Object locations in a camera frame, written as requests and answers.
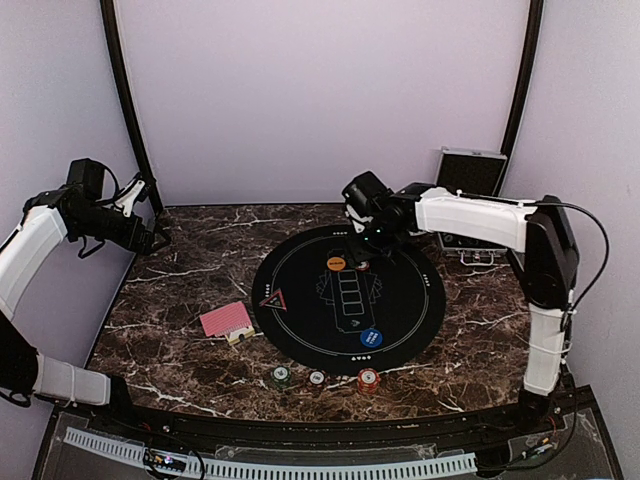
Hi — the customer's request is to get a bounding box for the blue small blind button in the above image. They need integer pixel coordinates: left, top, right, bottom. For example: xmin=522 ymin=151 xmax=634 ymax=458
xmin=360 ymin=328 xmax=383 ymax=349

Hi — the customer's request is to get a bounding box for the aluminium poker chip case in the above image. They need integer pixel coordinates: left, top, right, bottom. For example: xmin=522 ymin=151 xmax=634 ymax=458
xmin=436 ymin=147 xmax=508 ymax=267

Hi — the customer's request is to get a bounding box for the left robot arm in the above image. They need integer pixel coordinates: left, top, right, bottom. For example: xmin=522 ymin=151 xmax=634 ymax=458
xmin=1 ymin=158 xmax=171 ymax=436

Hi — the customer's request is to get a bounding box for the right black frame post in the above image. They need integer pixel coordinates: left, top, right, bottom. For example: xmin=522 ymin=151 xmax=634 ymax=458
xmin=499 ymin=0 xmax=546 ymax=157

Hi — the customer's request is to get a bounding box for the round black poker mat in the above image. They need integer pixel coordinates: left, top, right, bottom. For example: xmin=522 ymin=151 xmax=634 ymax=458
xmin=252 ymin=225 xmax=446 ymax=376

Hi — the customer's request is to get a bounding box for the left black frame post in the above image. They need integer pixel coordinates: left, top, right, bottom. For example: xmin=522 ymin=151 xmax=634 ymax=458
xmin=99 ymin=0 xmax=164 ymax=216

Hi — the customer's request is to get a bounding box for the white slotted cable duct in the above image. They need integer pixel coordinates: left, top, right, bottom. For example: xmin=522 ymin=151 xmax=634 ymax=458
xmin=62 ymin=427 xmax=477 ymax=479

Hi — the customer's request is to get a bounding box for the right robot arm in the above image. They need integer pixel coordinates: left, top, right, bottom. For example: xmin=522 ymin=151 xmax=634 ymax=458
xmin=342 ymin=171 xmax=602 ymax=434

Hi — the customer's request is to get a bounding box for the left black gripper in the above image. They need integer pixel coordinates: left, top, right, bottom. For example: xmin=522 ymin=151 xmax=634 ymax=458
xmin=72 ymin=203 xmax=170 ymax=256

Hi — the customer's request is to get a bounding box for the yellow playing card box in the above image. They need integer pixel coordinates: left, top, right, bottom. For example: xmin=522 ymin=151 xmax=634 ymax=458
xmin=224 ymin=326 xmax=255 ymax=345

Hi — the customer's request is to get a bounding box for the orange black poker chip stack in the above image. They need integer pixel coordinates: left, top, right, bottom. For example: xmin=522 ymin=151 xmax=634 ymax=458
xmin=307 ymin=370 xmax=326 ymax=389

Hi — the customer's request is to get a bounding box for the red poker chip stack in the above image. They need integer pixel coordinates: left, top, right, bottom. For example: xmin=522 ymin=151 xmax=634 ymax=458
xmin=357 ymin=368 xmax=380 ymax=394

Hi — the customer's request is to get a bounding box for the orange big blind button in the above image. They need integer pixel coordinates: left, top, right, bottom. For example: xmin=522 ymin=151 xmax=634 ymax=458
xmin=327 ymin=256 xmax=347 ymax=272

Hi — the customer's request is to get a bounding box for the green poker chip stack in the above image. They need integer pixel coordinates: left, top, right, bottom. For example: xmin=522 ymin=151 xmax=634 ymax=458
xmin=271 ymin=365 xmax=291 ymax=390

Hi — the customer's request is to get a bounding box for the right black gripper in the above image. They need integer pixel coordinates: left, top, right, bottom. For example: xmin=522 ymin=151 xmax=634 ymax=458
xmin=340 ymin=219 xmax=402 ymax=268

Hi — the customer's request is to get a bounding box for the red triangular all-in marker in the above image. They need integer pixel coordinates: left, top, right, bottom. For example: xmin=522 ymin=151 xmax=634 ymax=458
xmin=259 ymin=289 xmax=287 ymax=311

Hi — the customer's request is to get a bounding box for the black frame post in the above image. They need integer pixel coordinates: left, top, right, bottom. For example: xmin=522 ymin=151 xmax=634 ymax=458
xmin=499 ymin=0 xmax=546 ymax=157
xmin=99 ymin=0 xmax=164 ymax=216

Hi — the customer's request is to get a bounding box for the red-backed playing card deck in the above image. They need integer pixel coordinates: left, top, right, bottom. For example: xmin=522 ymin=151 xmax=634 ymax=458
xmin=199 ymin=302 xmax=252 ymax=337

